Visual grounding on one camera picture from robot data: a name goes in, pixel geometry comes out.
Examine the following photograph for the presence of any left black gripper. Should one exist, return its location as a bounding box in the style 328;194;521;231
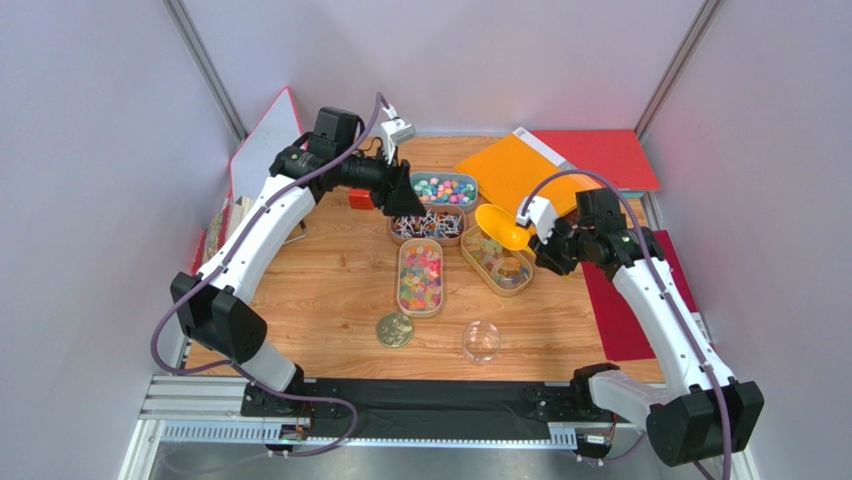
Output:
336;142;428;219

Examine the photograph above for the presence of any yellow plastic scoop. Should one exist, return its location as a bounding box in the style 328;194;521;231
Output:
475;204;535;255

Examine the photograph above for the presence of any beige tray of star candies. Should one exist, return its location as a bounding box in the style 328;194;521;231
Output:
396;239;445;318

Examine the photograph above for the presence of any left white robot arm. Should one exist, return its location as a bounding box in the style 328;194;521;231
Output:
170;102;425;392

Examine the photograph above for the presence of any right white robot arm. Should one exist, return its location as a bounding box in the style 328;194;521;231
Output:
516;188;765;467

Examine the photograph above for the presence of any grey tray of round candies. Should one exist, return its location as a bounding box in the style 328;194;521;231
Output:
410;171;479;212

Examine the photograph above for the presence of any beige tray of popsicle candies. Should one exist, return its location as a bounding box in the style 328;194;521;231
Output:
460;226;533;297

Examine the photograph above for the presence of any red cube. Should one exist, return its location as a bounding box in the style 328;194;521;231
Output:
347;188;375;210

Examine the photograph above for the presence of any orange folder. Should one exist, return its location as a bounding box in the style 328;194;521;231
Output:
455;127;602;215

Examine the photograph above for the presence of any dark red folder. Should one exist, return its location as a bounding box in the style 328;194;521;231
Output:
581;230;706;362

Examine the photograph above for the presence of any red folder at back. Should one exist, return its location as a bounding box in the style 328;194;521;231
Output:
532;129;661;192

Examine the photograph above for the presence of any clear glass jar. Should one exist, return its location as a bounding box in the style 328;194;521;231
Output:
462;320;501;365

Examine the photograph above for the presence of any gold round lid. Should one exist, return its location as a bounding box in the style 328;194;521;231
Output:
376;312;414;349

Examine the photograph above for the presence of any stack of books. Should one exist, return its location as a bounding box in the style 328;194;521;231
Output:
190;196;254;275

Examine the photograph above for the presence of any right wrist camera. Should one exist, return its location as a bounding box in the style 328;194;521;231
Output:
515;196;559;244

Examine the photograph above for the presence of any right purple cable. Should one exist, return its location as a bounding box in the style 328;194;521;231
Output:
519;168;733;480

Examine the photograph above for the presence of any purple cable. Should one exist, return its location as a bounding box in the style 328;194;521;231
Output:
148;91;387;458
519;168;733;480

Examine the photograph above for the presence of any white board with red frame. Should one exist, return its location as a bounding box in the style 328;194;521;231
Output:
227;86;305;201

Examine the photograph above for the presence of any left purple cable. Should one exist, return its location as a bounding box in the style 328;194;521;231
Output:
148;91;387;458

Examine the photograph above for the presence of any aluminium rail frame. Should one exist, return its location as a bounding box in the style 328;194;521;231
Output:
122;375;732;479

